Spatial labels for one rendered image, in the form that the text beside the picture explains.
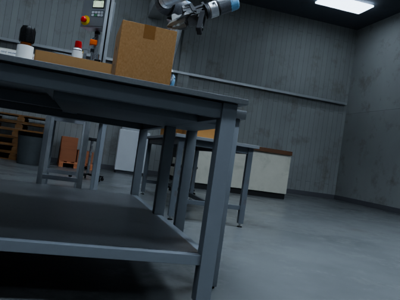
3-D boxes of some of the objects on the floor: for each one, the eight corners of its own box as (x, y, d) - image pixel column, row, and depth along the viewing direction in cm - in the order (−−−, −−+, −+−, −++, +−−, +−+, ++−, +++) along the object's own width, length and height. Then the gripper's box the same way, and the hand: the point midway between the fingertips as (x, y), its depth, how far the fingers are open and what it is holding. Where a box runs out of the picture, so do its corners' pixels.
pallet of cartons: (91, 167, 1075) (95, 140, 1076) (91, 170, 968) (96, 140, 969) (57, 163, 1056) (61, 136, 1057) (53, 165, 948) (58, 135, 950)
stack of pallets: (50, 162, 1052) (56, 121, 1053) (46, 164, 961) (53, 119, 963) (-13, 154, 1018) (-6, 112, 1020) (-22, 155, 928) (-15, 109, 930)
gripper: (204, 11, 221) (163, 24, 218) (203, -4, 214) (161, 10, 211) (211, 22, 217) (169, 36, 214) (210, 8, 209) (167, 22, 206)
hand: (170, 26), depth 211 cm, fingers closed
